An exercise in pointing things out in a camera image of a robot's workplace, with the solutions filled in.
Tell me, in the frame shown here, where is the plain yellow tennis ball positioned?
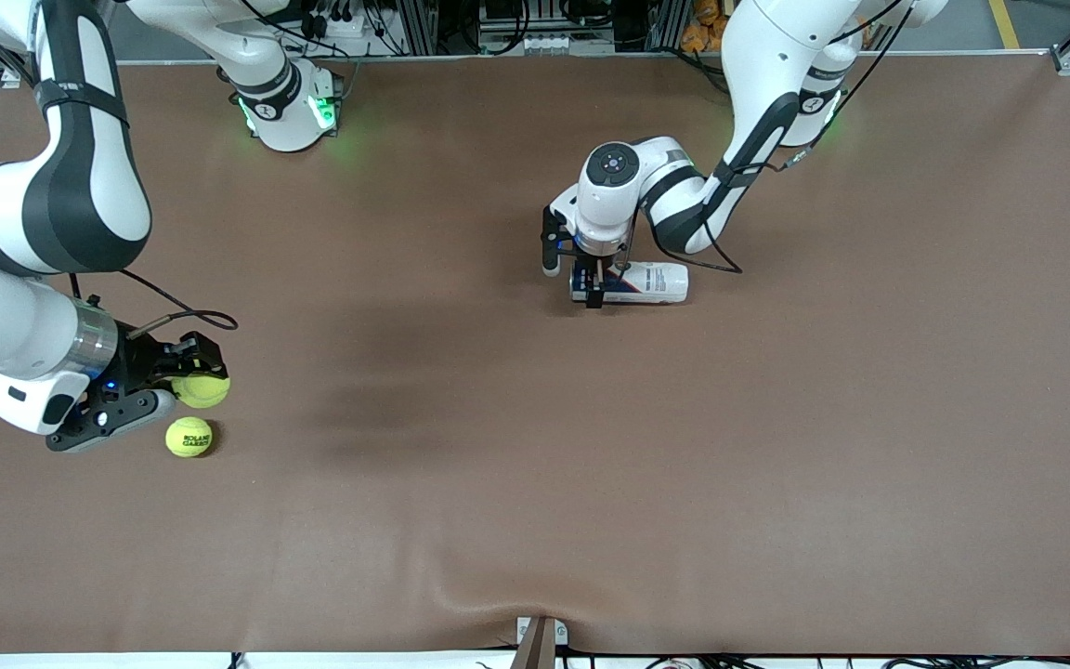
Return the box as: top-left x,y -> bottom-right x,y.
171,370 -> 232,411

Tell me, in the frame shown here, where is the white blue tennis ball can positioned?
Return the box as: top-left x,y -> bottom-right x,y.
570,260 -> 690,306

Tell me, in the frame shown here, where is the yellow tennis ball black print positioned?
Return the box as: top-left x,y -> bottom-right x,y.
164,415 -> 215,459

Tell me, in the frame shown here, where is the white terminal block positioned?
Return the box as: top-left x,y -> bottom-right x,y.
516,33 -> 615,55

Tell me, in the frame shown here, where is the brown table mat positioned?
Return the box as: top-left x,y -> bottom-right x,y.
0,51 -> 1070,656

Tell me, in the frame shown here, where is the orange bags pile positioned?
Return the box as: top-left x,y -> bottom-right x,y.
681,0 -> 731,53

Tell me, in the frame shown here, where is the white power strip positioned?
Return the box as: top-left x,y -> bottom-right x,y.
307,5 -> 406,59

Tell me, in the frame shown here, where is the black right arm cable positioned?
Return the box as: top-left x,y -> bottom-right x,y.
66,268 -> 241,334

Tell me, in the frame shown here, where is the aluminium frame post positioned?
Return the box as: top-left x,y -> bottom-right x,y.
396,0 -> 438,57

